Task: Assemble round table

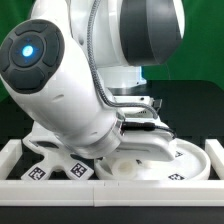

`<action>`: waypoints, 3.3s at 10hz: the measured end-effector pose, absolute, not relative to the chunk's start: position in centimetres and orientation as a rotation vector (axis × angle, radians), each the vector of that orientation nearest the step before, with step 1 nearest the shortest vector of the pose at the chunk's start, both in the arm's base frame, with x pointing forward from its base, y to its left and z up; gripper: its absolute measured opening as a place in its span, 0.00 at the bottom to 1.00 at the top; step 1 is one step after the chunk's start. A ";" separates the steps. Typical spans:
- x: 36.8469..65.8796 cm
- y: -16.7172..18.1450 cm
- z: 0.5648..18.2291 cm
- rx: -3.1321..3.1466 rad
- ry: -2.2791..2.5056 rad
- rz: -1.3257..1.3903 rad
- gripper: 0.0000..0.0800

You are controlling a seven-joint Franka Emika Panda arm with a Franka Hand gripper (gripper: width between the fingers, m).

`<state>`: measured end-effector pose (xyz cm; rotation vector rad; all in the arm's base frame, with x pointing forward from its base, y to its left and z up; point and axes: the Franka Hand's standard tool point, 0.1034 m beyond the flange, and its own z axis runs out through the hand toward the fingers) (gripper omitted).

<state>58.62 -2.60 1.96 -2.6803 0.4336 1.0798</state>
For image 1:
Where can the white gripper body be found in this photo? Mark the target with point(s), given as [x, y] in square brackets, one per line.
[88, 128]

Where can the white round table top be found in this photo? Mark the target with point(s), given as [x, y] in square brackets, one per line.
[190, 163]

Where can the white cross-shaped table base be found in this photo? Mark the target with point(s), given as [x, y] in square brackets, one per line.
[56, 157]

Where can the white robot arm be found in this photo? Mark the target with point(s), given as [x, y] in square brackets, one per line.
[60, 64]

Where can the white U-shaped fence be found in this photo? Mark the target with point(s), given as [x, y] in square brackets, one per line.
[102, 193]

